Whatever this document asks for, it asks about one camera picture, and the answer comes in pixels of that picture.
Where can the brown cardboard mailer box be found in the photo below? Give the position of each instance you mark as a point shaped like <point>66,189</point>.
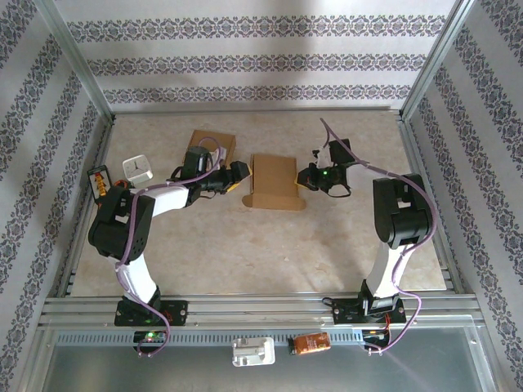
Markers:
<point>222,141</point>
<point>274,179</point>

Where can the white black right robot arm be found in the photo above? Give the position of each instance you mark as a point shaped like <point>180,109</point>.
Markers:
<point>388,269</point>

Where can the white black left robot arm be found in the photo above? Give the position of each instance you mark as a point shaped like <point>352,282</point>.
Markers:
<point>139,277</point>

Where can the white square alarm clock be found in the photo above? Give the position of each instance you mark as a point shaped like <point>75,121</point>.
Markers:
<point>137,167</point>

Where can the black device with orange print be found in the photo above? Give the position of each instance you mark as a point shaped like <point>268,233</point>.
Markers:
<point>98,179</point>

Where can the orange brown battery pack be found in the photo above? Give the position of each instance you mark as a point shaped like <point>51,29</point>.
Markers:
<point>310,343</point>

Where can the left green circuit board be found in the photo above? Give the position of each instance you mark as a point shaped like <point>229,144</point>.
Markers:
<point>157,337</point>

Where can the green circuit board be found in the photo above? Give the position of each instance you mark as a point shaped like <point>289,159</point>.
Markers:
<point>374,335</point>
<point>157,337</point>

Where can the right green circuit board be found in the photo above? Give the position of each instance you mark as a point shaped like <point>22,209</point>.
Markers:
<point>374,335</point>

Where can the white plastic holder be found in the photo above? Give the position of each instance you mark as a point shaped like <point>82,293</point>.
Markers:
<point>253,355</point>

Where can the grey metal sheet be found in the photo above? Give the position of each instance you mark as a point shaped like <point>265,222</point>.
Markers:
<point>163,371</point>

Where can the aluminium back rail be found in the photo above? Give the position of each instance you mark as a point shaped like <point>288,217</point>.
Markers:
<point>245,110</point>

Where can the right aluminium side rail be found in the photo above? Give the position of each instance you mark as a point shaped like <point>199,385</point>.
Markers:
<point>413,151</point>

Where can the aluminium side rail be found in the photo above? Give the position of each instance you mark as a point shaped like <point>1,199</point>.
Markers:
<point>104,143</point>
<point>413,151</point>

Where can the left aluminium side rail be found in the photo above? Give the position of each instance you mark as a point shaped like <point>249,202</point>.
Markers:
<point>104,143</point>

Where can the aluminium mounting rail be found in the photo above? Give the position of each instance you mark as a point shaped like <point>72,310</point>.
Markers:
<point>261,310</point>

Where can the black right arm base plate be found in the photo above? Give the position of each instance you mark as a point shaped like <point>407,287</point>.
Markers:
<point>343,312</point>

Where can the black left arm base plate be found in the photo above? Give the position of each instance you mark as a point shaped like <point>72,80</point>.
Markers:
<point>175,312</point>

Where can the right aluminium frame post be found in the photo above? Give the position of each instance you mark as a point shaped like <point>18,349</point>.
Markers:
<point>438,53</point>

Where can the aluminium frame post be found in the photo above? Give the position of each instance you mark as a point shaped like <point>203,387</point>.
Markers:
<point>438,53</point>
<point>73,53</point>

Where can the left aluminium frame post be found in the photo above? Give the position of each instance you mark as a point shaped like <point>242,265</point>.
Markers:
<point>73,53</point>

